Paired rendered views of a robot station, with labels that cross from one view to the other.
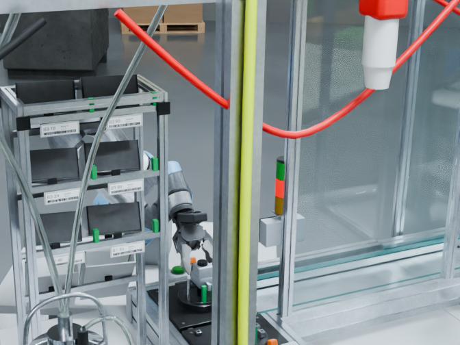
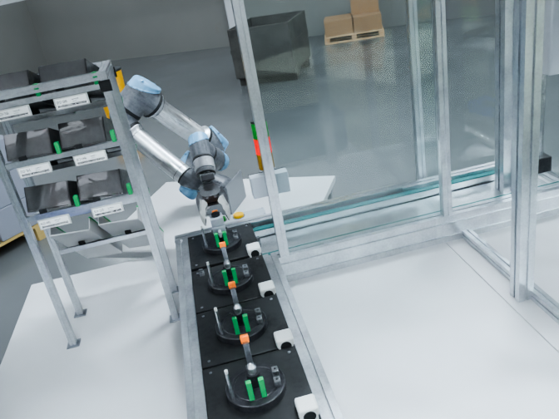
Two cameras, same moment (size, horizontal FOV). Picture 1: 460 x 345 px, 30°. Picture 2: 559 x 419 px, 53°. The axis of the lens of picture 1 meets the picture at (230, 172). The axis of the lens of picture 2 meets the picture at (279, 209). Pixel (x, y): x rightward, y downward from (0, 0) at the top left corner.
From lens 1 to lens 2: 0.98 m
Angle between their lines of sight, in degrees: 18
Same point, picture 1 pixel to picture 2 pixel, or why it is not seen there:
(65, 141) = not seen: hidden behind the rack
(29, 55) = not seen: hidden behind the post
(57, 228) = (50, 196)
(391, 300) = (389, 238)
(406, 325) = (404, 258)
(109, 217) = (96, 184)
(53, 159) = (29, 140)
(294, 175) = (263, 134)
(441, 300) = (442, 234)
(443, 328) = (437, 261)
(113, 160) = (83, 135)
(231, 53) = not seen: outside the picture
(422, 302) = (422, 238)
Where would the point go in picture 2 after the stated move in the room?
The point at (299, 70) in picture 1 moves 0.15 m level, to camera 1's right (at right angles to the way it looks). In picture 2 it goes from (244, 36) to (298, 29)
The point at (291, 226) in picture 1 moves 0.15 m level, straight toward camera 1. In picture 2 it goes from (271, 179) to (254, 201)
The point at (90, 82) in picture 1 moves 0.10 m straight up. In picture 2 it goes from (46, 70) to (33, 32)
